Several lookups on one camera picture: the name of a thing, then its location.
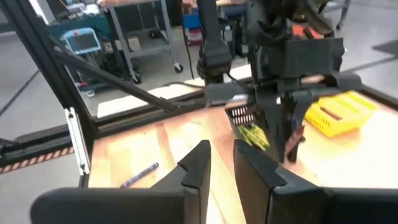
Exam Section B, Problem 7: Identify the brown crayon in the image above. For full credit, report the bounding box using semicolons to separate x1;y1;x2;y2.
285;124;307;156
319;106;344;122

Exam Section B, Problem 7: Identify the grey metal cart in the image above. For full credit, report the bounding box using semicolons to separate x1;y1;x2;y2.
105;0;184;84

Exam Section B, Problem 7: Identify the blue pen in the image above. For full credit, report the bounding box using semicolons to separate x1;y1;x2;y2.
119;161;160;189

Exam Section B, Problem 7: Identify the yellow plastic basket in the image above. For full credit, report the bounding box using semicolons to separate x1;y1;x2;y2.
303;90;380;139

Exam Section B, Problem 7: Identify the yellow-green crayon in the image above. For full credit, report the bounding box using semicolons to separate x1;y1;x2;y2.
244;124;266;152
253;123;271;149
238;126;253;147

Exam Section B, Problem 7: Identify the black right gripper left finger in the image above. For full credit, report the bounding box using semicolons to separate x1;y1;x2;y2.
30;139;212;224

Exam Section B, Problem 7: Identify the blue storage bin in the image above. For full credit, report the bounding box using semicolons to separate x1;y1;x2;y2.
183;12;202;30

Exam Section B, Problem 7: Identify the orange shop vacuum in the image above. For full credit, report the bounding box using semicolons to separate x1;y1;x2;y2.
291;24;325;40

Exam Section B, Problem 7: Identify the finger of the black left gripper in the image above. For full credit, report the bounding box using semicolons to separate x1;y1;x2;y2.
285;90;314;163
257;93;289;164

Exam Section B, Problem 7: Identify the blue white teach pendant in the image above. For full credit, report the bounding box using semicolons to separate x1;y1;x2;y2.
60;27;103;56

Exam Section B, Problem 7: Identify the black orange hazard mat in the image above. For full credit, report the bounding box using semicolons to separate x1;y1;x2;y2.
0;146;76;175

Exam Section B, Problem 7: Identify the black plastic basket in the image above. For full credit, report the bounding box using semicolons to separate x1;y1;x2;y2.
224;104;274;156

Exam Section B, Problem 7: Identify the teal equipment cabinet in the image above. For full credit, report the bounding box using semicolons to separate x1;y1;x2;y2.
46;14;113;43

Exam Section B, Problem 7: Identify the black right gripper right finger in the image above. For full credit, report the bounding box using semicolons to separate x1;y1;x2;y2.
233;139;398;224

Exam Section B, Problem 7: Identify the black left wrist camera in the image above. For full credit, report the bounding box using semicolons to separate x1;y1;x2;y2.
266;36;345;79

